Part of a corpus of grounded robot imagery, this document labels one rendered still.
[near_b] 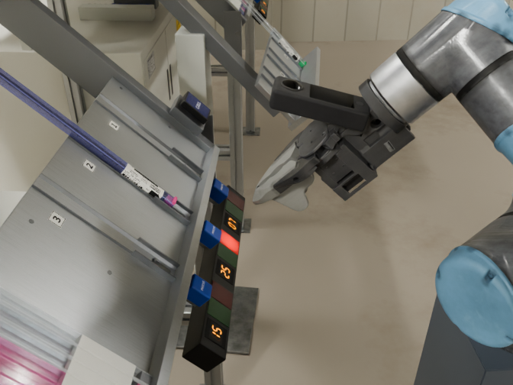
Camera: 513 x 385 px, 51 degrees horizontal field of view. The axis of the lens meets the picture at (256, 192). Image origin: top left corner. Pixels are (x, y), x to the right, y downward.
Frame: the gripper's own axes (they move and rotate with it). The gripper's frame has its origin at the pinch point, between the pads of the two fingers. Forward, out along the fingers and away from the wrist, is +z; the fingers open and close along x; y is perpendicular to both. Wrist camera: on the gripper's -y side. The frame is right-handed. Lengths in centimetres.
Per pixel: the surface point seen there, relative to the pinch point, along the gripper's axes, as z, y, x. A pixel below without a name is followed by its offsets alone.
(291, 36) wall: 48, 57, 303
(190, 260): 7.8, -3.0, -9.6
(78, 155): 10.0, -20.2, -2.8
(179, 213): 9.2, -5.5, -1.1
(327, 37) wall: 32, 76, 306
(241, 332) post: 60, 47, 44
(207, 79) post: 11, -7, 48
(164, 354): 7.8, -3.4, -23.9
